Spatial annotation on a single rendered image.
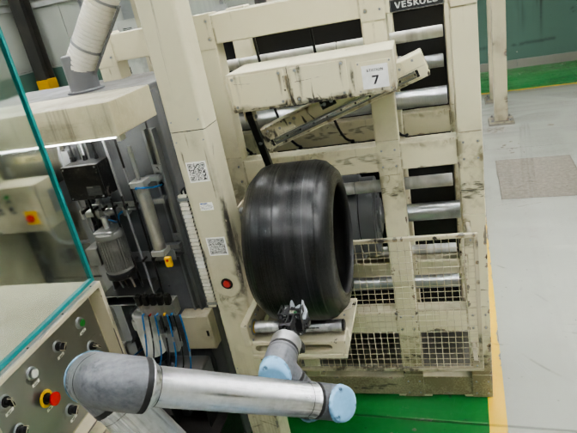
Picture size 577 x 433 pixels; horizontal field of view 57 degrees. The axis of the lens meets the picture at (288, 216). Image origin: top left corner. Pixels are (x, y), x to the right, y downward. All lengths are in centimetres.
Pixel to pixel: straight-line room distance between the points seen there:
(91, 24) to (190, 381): 146
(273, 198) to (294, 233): 14
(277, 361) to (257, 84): 101
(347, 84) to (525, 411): 180
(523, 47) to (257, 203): 954
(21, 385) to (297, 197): 96
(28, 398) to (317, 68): 137
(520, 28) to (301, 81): 916
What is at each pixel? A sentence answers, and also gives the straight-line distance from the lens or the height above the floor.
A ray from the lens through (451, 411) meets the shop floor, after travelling 289.
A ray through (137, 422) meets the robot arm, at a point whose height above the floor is 121.
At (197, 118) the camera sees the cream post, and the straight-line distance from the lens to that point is 180.
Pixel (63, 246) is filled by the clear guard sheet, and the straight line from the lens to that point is 177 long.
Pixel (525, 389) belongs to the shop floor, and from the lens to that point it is 303.
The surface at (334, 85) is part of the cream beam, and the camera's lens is 193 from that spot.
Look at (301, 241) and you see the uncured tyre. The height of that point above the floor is 130.
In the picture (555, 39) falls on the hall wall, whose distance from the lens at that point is 1104.
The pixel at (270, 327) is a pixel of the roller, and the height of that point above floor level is 91.
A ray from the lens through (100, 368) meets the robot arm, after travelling 118.
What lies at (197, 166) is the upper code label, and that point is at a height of 153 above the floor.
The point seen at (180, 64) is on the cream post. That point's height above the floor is 187.
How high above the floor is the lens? 201
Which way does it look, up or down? 22 degrees down
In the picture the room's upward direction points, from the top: 11 degrees counter-clockwise
